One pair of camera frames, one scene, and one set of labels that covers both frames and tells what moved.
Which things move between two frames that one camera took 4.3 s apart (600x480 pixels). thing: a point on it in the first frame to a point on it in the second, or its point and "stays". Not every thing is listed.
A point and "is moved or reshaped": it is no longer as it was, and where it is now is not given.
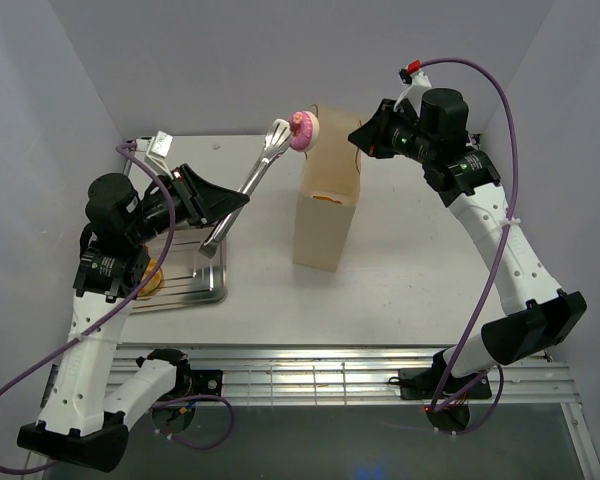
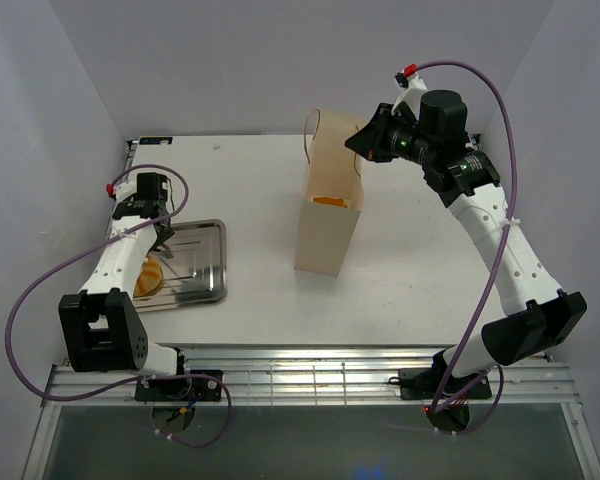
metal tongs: (278, 134) is moved or reshaped
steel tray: (190, 276) stays
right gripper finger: (386, 112) stays
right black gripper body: (401, 137) stays
